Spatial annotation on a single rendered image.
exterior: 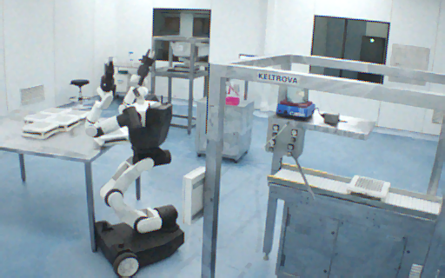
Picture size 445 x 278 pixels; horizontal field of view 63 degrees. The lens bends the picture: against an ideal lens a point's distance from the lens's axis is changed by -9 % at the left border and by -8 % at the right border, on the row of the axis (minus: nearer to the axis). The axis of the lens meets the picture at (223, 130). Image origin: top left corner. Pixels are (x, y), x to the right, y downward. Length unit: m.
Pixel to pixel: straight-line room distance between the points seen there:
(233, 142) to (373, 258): 2.89
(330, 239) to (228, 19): 5.86
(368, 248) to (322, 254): 0.32
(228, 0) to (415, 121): 4.21
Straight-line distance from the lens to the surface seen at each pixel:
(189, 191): 1.94
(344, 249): 2.74
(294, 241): 2.82
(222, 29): 7.95
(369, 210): 2.53
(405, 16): 7.49
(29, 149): 3.24
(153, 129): 2.78
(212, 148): 1.93
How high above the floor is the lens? 1.84
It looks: 16 degrees down
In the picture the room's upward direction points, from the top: 3 degrees clockwise
